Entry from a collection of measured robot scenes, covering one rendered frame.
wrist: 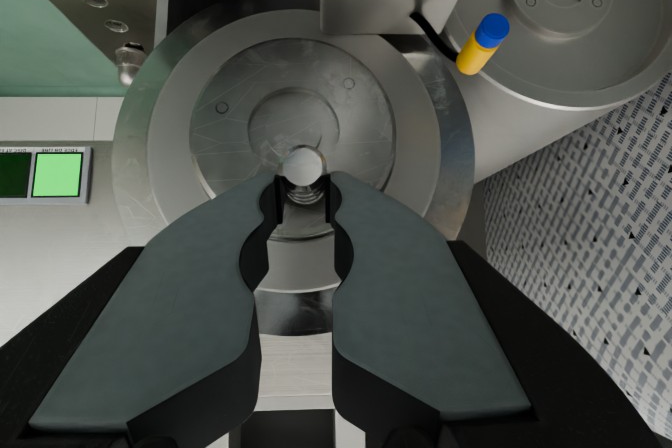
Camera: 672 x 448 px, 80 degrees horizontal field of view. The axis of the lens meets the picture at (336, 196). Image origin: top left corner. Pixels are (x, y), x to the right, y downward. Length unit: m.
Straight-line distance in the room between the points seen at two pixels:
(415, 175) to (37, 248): 0.49
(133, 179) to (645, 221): 0.24
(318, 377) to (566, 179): 0.33
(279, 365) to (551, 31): 0.42
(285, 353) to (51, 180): 0.34
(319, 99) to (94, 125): 3.26
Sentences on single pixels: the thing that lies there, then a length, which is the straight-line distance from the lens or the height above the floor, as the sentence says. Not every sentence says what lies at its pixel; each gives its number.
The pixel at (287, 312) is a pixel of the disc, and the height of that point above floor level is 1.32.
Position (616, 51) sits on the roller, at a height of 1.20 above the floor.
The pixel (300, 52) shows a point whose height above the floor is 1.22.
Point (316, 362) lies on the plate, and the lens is 0.50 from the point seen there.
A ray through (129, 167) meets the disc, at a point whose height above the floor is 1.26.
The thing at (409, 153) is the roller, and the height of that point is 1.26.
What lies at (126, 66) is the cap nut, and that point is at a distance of 0.58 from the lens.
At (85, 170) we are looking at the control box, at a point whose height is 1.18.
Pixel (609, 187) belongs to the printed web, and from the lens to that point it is 0.28.
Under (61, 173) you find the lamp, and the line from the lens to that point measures 0.58.
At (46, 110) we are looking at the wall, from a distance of 3.60.
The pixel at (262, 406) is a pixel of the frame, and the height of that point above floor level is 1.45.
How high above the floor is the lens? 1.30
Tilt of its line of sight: 10 degrees down
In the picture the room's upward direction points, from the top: 179 degrees clockwise
